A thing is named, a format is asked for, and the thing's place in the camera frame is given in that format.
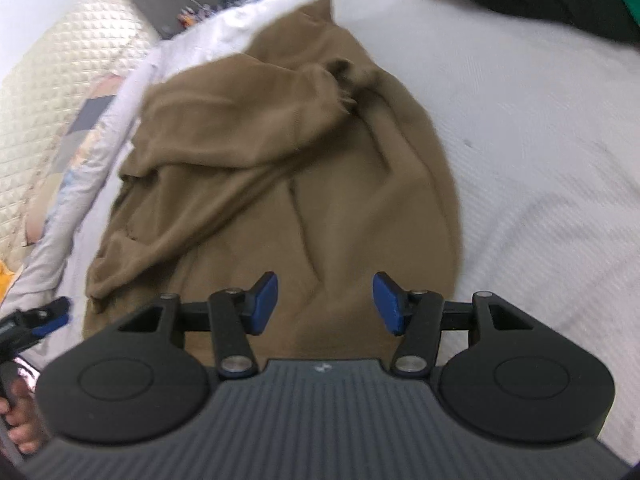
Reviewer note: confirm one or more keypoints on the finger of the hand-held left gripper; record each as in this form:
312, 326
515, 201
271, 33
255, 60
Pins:
52, 315

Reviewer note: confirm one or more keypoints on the brown hoodie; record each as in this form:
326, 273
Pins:
280, 185

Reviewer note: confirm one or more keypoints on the patchwork lilac pillow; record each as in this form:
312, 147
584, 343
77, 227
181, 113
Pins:
75, 160

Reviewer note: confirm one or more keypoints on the person's left hand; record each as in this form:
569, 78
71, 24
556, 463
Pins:
27, 420

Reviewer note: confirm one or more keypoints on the cream quilted headboard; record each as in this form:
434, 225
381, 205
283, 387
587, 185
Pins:
65, 85

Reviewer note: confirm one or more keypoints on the small bottles on nightstand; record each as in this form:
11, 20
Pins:
195, 14

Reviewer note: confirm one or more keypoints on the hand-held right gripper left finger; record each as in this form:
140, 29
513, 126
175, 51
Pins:
262, 305

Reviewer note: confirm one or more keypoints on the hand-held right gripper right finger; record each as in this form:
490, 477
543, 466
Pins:
390, 305

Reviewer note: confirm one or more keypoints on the orange cloth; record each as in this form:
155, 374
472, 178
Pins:
5, 282

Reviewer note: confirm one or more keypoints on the bed with white dotted sheet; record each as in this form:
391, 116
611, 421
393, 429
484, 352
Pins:
525, 160

